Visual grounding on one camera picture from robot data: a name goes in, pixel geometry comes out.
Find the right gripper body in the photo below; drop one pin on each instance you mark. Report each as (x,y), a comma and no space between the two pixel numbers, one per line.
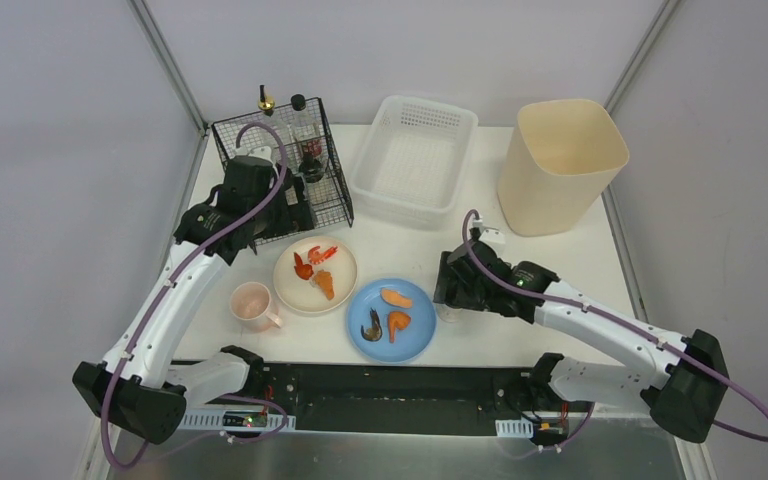
(453,287)

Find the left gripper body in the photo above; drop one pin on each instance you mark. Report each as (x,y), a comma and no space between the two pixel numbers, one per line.
(297,208)

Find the black lid jar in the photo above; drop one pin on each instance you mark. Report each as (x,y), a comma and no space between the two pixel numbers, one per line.
(312,172)
(449,314)

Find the red label sauce bottle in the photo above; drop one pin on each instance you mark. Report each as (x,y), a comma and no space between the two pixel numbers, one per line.
(305,128)

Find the gold cap oil bottle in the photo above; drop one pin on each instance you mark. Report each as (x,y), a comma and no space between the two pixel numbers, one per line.
(266,105)

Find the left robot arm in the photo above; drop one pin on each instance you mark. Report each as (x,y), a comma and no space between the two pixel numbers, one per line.
(133,386)

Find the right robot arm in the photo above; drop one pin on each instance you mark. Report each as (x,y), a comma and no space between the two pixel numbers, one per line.
(655,371)

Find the red toy shrimp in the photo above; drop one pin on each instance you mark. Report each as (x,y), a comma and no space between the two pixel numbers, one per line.
(316,255)

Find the red toy crab claw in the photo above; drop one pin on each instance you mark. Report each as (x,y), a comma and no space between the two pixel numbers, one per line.
(303,270)

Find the orange toy salmon slice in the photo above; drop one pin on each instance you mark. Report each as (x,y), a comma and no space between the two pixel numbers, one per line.
(396,299)

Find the orange fried piece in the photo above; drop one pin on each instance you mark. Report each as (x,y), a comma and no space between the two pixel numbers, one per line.
(324,281)

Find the orange toy chicken leg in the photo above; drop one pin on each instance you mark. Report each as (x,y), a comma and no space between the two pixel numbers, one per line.
(397,321)

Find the cream plate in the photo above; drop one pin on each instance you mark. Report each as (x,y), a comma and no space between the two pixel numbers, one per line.
(304,296)

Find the blue plate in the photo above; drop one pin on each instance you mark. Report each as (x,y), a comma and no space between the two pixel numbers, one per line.
(409,343)

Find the pink mug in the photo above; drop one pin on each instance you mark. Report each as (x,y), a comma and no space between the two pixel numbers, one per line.
(252,303)

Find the white plastic basket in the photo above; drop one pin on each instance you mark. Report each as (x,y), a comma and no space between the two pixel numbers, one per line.
(412,161)

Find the beige trash bin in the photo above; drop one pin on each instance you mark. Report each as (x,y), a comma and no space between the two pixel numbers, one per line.
(561,157)

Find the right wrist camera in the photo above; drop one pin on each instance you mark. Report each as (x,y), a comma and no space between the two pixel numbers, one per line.
(490,236)

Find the black wire rack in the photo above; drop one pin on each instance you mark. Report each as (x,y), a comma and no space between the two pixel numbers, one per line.
(335,205)

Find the black base frame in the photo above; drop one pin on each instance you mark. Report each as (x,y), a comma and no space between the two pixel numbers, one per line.
(460,401)

